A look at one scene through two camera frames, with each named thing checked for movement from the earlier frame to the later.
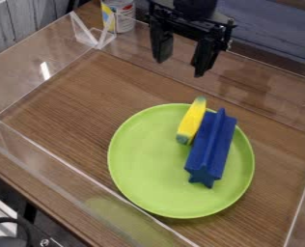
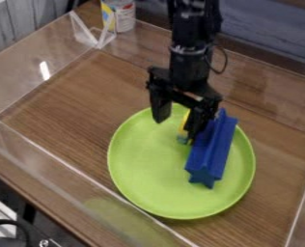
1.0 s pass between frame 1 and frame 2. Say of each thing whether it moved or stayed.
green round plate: stayed
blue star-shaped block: stayed
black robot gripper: moved
